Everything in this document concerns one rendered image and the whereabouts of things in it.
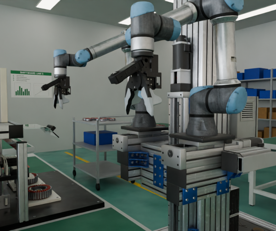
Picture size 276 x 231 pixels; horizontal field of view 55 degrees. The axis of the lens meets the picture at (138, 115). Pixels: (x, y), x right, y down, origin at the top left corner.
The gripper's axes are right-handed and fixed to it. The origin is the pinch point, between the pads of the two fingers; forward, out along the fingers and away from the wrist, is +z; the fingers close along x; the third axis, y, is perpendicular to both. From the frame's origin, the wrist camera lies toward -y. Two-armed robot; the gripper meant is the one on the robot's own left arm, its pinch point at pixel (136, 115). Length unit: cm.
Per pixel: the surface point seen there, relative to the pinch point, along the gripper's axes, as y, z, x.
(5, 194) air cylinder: -33, 32, 45
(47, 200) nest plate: -18, 37, 41
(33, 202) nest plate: -24, 37, 41
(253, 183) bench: 227, 88, 109
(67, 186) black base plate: -4, 38, 58
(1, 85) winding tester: -35, -10, 39
